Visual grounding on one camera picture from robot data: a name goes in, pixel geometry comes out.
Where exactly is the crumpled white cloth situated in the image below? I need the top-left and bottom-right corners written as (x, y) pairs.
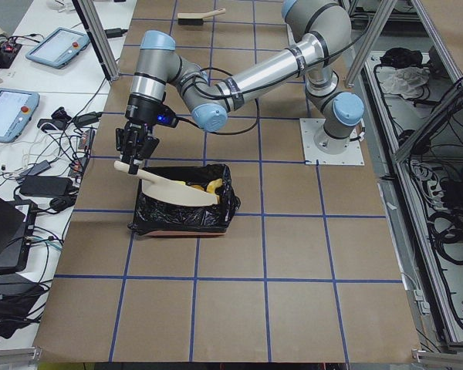
top-left (381, 66), bottom-right (430, 99)

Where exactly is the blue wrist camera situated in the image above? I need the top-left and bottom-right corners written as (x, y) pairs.
top-left (156, 110), bottom-right (179, 128)

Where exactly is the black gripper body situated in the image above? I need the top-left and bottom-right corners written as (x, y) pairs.
top-left (115, 121), bottom-right (159, 161)

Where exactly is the black trash bin bag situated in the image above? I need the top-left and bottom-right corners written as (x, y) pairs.
top-left (127, 163), bottom-right (241, 236)

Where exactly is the beige plastic dustpan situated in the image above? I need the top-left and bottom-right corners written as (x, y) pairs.
top-left (113, 160), bottom-right (218, 207)

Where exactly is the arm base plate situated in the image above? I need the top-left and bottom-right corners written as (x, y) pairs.
top-left (299, 118), bottom-right (364, 167)

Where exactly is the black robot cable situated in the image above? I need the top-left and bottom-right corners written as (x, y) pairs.
top-left (177, 67), bottom-right (262, 136)

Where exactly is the teach pendant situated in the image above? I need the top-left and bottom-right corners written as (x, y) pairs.
top-left (25, 27), bottom-right (90, 69)
top-left (0, 88), bottom-right (40, 143)

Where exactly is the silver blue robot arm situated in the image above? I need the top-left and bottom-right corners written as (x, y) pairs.
top-left (114, 1), bottom-right (364, 174)

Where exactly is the left side aluminium frame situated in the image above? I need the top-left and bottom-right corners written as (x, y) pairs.
top-left (345, 1), bottom-right (463, 352)

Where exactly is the black webcam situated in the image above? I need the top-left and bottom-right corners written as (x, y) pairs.
top-left (36, 106), bottom-right (72, 132)

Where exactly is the large black power adapter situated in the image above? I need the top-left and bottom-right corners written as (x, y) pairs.
top-left (19, 176), bottom-right (73, 197)

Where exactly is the far teach pendant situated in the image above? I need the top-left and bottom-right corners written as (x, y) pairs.
top-left (25, 27), bottom-right (90, 69)

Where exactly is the white hand brush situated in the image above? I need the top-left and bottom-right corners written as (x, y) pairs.
top-left (177, 8), bottom-right (226, 25)

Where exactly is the black laptop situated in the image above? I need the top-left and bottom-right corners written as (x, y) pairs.
top-left (0, 197), bottom-right (38, 274)

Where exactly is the near teach pendant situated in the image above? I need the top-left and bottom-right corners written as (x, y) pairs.
top-left (0, 88), bottom-right (40, 143)

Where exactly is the aluminium frame post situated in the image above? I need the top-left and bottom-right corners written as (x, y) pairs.
top-left (73, 0), bottom-right (120, 82)

